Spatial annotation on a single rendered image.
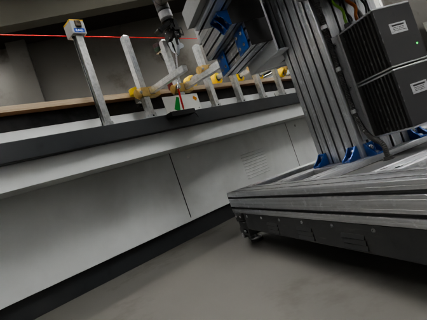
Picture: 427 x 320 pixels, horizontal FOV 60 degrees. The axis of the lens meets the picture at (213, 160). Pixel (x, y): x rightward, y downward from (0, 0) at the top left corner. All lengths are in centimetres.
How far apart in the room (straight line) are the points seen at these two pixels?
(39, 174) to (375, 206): 126
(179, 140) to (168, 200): 36
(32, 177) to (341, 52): 123
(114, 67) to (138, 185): 504
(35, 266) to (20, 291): 11
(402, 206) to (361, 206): 11
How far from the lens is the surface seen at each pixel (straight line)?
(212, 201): 233
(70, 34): 192
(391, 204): 76
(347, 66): 129
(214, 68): 196
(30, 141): 161
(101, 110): 179
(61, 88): 686
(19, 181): 160
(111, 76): 688
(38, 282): 179
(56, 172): 165
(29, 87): 673
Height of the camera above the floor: 35
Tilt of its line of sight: 1 degrees up
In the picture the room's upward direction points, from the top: 19 degrees counter-clockwise
